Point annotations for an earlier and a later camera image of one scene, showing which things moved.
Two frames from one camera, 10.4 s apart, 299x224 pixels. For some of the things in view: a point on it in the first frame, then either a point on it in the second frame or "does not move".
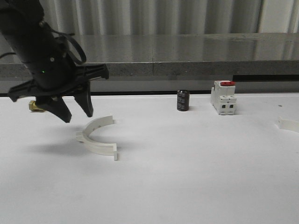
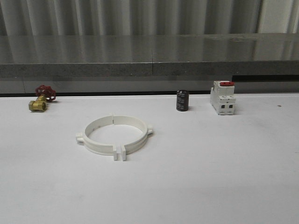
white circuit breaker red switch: [223, 98] does not move
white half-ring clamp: [107, 149] does not move
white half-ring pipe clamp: [290, 124] -> [134, 146]
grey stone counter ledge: [168, 62] does not move
